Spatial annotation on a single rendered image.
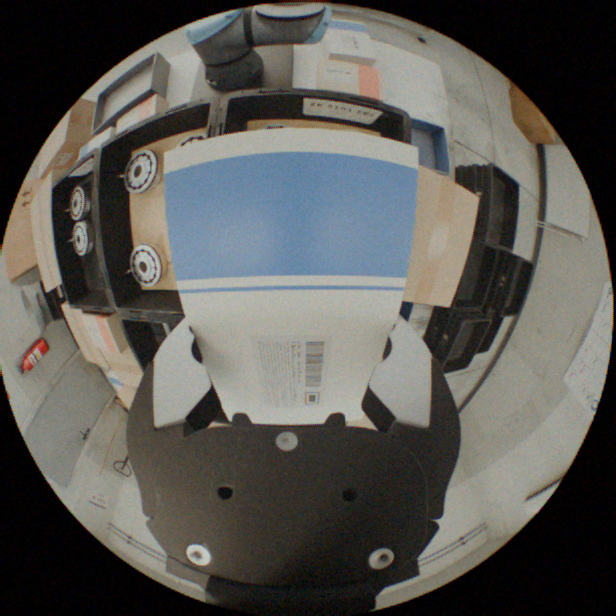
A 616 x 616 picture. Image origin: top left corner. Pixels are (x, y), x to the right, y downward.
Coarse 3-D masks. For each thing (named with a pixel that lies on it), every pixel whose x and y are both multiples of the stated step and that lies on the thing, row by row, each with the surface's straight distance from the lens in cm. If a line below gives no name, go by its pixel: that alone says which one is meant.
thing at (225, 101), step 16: (224, 96) 38; (240, 96) 37; (256, 96) 36; (304, 96) 36; (320, 96) 35; (336, 96) 36; (352, 96) 36; (224, 112) 36; (400, 112) 38; (224, 128) 34
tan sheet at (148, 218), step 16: (160, 144) 53; (176, 144) 50; (160, 192) 50; (144, 208) 53; (160, 208) 50; (144, 224) 53; (160, 224) 50; (144, 240) 54; (160, 240) 50; (144, 288) 58; (160, 288) 54; (176, 288) 51
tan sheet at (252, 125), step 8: (256, 120) 45; (264, 120) 44; (272, 120) 44; (280, 120) 44; (288, 120) 44; (296, 120) 44; (304, 120) 44; (248, 128) 44; (256, 128) 44; (320, 128) 43; (328, 128) 43; (336, 128) 44; (344, 128) 44; (352, 128) 45; (360, 128) 45
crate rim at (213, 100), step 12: (180, 108) 42; (192, 108) 40; (216, 108) 37; (144, 120) 46; (156, 120) 44; (216, 120) 36; (120, 132) 50; (108, 144) 53; (96, 168) 54; (96, 180) 53; (96, 192) 52; (96, 204) 52; (96, 216) 52; (108, 276) 52; (108, 288) 53; (120, 312) 54; (132, 312) 50; (144, 312) 47; (156, 312) 44; (168, 312) 42; (180, 312) 40
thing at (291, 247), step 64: (192, 192) 10; (256, 192) 9; (320, 192) 9; (384, 192) 10; (192, 256) 10; (256, 256) 9; (320, 256) 9; (384, 256) 10; (192, 320) 12; (256, 320) 10; (320, 320) 10; (384, 320) 11; (256, 384) 14; (320, 384) 14
